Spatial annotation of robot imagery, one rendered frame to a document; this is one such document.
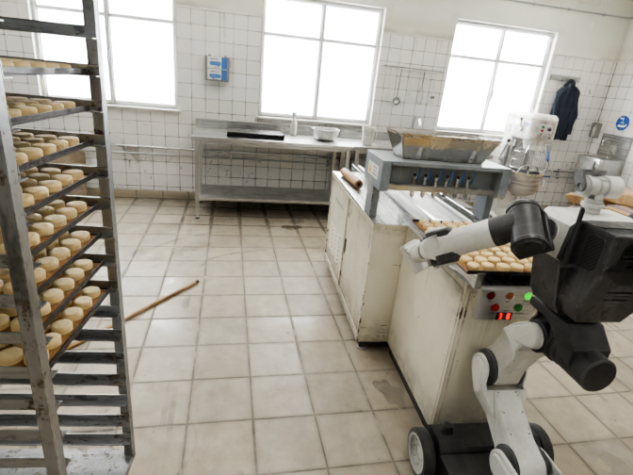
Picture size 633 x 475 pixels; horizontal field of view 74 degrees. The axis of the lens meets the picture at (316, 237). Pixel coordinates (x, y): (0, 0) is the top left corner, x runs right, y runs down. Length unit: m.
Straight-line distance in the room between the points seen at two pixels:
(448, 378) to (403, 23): 4.38
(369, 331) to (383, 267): 0.42
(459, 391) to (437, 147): 1.20
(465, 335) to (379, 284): 0.72
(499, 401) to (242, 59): 4.31
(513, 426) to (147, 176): 4.58
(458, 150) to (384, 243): 0.63
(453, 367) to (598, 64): 5.64
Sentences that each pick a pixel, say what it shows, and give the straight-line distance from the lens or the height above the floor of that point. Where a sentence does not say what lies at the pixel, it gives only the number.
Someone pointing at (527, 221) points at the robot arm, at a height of 1.21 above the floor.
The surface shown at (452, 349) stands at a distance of 1.89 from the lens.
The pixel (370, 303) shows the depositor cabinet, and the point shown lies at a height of 0.35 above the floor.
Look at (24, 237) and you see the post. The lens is 0.97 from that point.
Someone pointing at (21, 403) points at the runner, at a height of 0.78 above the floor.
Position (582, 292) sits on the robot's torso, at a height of 1.05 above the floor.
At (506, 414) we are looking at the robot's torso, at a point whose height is 0.42.
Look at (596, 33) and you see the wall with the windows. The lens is 6.95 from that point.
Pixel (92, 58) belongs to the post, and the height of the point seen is 1.53.
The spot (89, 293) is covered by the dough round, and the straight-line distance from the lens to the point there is 1.42.
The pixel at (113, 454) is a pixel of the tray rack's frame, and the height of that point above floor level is 0.15.
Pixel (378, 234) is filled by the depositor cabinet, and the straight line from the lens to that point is 2.29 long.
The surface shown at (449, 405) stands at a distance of 2.08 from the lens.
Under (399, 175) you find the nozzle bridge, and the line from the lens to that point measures 2.31.
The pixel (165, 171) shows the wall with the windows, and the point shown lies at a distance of 5.33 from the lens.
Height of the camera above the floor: 1.54
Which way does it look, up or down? 21 degrees down
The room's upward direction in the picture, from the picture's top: 6 degrees clockwise
